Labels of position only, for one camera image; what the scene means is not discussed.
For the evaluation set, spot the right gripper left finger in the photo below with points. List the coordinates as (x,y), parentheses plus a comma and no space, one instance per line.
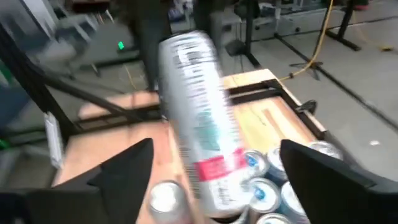
(87,202)

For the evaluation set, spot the black rig post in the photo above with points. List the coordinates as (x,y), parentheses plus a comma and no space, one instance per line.
(31,81)

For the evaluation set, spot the slim white palm-print can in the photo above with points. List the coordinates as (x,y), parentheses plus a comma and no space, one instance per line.
(202,124)

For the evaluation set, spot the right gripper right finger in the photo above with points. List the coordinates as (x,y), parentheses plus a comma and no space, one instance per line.
(342,199)

